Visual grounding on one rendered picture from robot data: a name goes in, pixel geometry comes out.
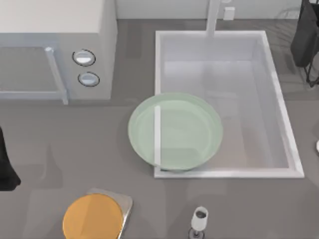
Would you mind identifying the pale green bowl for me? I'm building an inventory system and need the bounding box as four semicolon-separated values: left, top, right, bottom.
127;92;224;174

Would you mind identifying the small microwave knob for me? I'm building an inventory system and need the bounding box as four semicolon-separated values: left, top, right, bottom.
77;71;101;88

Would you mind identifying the pale microwave oven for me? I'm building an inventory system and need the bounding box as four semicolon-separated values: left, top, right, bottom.
0;0;118;105

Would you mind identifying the white sink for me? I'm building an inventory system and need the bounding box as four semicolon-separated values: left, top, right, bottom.
154;30;305;179

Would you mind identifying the large microwave knob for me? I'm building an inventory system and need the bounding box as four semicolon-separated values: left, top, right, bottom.
72;48;96;67

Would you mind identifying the white wine glass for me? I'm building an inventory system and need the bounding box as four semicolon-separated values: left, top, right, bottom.
188;206;209;239

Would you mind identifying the tall white tap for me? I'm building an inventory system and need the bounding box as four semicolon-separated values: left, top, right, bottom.
205;0;221;39

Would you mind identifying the orange round plate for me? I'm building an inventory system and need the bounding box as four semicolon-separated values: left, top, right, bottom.
62;194;124;239

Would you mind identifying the microwave oven door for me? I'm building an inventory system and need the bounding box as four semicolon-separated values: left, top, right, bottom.
0;46;69;106

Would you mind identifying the white wall socket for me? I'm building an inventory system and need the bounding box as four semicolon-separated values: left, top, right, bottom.
223;6;235;21

